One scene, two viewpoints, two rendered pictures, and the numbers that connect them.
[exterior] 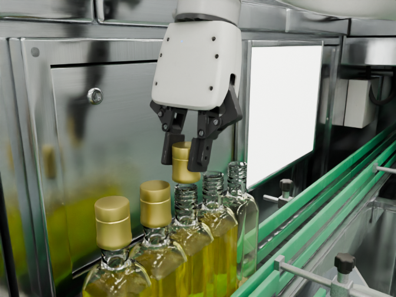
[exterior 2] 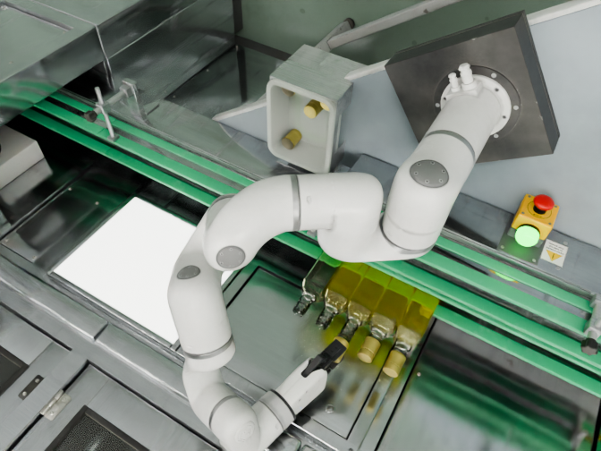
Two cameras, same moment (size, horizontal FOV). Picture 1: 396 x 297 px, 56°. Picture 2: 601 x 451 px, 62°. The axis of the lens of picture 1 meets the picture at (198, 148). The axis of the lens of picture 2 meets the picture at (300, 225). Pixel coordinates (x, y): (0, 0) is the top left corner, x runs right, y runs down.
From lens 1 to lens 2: 0.79 m
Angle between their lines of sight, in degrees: 33
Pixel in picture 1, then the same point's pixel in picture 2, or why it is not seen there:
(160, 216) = (375, 344)
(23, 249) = (404, 370)
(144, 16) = not seen: hidden behind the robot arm
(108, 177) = (348, 362)
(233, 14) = (278, 403)
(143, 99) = not seen: hidden behind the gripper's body
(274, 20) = (122, 342)
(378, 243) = (141, 56)
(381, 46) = not seen: outside the picture
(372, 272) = (166, 41)
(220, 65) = (309, 387)
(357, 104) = (16, 164)
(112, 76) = (313, 410)
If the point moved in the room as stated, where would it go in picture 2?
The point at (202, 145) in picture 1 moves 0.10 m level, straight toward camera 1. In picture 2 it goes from (334, 354) to (374, 361)
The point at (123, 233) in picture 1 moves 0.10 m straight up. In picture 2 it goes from (397, 358) to (377, 399)
